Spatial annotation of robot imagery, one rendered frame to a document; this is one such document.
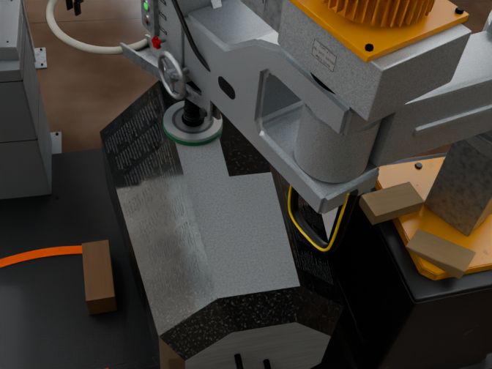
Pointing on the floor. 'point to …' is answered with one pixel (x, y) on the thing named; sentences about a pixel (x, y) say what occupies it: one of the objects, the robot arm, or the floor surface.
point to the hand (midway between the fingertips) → (73, 5)
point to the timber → (99, 277)
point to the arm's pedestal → (24, 128)
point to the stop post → (33, 45)
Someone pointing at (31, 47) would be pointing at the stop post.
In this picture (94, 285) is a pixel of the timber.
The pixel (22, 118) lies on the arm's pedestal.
